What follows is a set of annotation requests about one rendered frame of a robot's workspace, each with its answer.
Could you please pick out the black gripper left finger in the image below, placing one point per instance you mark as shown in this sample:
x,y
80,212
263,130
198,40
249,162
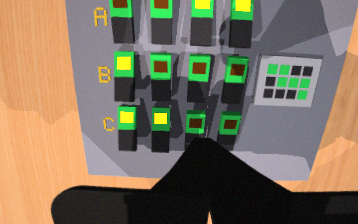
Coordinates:
x,y
177,198

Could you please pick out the grey switch panel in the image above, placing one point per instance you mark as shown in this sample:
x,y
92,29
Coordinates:
x,y
273,118

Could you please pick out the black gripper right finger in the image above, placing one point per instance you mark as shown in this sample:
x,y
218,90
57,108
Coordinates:
x,y
242,195

